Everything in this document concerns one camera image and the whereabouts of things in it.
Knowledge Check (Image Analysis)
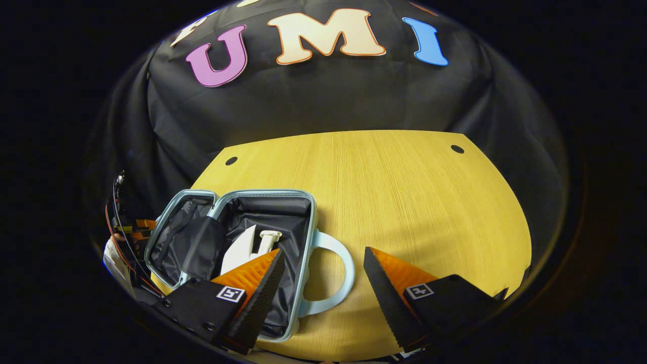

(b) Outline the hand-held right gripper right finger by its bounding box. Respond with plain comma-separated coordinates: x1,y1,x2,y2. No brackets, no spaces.
363,246,509,353

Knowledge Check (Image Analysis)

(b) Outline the white pump bottle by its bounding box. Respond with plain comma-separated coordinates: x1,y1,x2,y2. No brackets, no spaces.
257,230,283,254

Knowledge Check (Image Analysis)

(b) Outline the black backdrop cloth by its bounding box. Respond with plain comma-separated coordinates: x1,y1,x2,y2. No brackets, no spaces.
83,0,569,284

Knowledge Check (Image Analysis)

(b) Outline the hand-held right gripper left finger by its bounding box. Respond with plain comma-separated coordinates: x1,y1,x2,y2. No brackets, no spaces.
152,248,286,355

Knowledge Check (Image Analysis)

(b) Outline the white skin care tube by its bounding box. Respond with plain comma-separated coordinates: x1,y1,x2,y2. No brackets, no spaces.
221,224,259,276

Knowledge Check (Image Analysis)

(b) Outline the light blue suitcase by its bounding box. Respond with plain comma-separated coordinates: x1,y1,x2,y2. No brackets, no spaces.
144,189,356,343

